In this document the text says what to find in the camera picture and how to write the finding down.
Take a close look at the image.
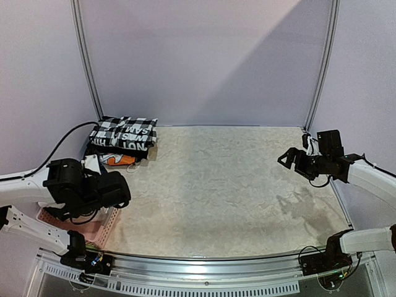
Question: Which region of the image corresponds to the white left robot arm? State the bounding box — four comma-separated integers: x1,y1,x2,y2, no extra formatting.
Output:
1,156,131,269

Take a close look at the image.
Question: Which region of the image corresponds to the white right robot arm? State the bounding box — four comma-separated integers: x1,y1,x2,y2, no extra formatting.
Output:
277,147,395,270

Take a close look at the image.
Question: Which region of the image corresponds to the pink plastic laundry basket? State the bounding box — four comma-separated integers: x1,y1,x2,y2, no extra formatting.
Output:
36,208,121,249

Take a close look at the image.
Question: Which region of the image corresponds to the orange white folded garment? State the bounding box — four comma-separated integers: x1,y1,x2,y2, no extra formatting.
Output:
99,153,136,166

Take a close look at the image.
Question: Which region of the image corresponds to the black white checkered folded shirt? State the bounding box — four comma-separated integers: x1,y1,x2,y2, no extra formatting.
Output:
87,116,158,160

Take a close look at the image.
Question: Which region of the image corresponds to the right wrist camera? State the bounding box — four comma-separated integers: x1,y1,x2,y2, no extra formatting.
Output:
302,130,344,158

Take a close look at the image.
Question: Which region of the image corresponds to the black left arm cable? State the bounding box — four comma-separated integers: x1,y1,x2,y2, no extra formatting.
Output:
23,121,100,179

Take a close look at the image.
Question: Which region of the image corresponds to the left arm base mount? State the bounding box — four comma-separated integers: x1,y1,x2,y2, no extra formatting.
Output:
60,251,114,285

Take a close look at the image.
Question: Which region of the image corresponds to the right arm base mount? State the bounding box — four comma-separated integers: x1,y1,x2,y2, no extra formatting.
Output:
298,246,363,291

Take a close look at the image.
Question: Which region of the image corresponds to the aluminium front rail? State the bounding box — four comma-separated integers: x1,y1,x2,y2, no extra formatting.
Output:
25,246,395,296

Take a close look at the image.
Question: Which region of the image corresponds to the right aluminium frame post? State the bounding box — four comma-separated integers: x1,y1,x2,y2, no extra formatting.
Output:
303,0,340,131

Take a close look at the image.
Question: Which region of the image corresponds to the aluminium frame post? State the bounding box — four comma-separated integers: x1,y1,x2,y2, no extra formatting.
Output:
71,0,103,119
303,0,340,131

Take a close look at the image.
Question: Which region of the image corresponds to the left aluminium frame post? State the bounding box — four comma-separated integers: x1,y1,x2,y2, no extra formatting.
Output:
71,0,103,119

